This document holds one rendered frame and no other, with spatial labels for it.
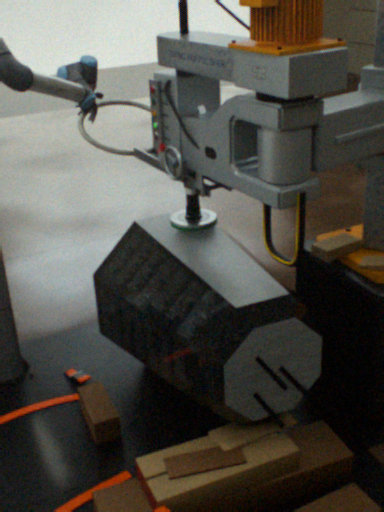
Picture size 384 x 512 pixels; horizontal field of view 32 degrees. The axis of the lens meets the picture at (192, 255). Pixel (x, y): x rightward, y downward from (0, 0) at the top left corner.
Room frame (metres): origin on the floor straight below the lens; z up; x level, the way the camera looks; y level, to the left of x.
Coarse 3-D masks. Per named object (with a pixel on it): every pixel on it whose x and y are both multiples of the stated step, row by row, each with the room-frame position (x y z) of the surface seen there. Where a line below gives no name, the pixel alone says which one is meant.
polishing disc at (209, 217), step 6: (204, 210) 2.93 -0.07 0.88; (174, 216) 2.87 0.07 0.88; (180, 216) 2.87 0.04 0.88; (204, 216) 2.85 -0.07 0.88; (210, 216) 2.85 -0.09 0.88; (216, 216) 2.84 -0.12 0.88; (174, 222) 2.80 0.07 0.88; (180, 222) 2.79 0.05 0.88; (186, 222) 2.79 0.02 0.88; (192, 222) 2.78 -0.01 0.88; (198, 222) 2.78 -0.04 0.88; (204, 222) 2.78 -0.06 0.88; (210, 222) 2.78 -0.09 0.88
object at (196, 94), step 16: (160, 80) 2.83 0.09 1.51; (176, 80) 2.72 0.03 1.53; (192, 80) 2.75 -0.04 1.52; (208, 80) 2.79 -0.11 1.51; (176, 96) 2.72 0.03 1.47; (192, 96) 2.75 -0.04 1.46; (208, 96) 2.79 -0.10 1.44; (192, 112) 2.75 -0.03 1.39; (176, 128) 2.73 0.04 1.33; (176, 144) 2.73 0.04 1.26; (160, 160) 2.87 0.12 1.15
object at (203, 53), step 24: (168, 48) 2.75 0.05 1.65; (192, 48) 2.59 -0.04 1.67; (216, 48) 2.45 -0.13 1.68; (336, 48) 2.19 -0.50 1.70; (192, 72) 2.60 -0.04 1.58; (216, 72) 2.45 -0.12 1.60; (240, 72) 2.30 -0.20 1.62; (264, 72) 2.18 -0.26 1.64; (288, 72) 2.08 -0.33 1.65; (312, 72) 2.12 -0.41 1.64; (336, 72) 2.17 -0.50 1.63; (264, 96) 2.22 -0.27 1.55; (288, 96) 2.08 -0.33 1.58; (312, 96) 2.23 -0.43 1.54
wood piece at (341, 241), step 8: (344, 232) 2.69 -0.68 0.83; (328, 240) 2.62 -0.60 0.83; (336, 240) 2.61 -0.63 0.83; (344, 240) 2.61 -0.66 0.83; (352, 240) 2.61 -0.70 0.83; (360, 240) 2.61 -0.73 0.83; (312, 248) 2.59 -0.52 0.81; (320, 248) 2.55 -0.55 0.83; (328, 248) 2.54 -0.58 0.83; (336, 248) 2.54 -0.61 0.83; (344, 248) 2.56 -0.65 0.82; (352, 248) 2.59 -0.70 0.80; (360, 248) 2.61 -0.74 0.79; (320, 256) 2.54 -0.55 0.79; (328, 256) 2.51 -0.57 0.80; (336, 256) 2.54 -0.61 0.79
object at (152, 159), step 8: (136, 152) 3.19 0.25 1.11; (144, 152) 3.12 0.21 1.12; (152, 152) 3.25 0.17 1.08; (144, 160) 3.12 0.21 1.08; (152, 160) 3.04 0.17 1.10; (160, 168) 2.98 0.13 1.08; (176, 176) 2.85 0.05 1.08; (184, 176) 2.79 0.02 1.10; (192, 184) 2.73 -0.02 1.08; (208, 184) 2.64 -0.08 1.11; (216, 184) 2.68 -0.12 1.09; (200, 192) 2.63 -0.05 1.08; (208, 192) 2.62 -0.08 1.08
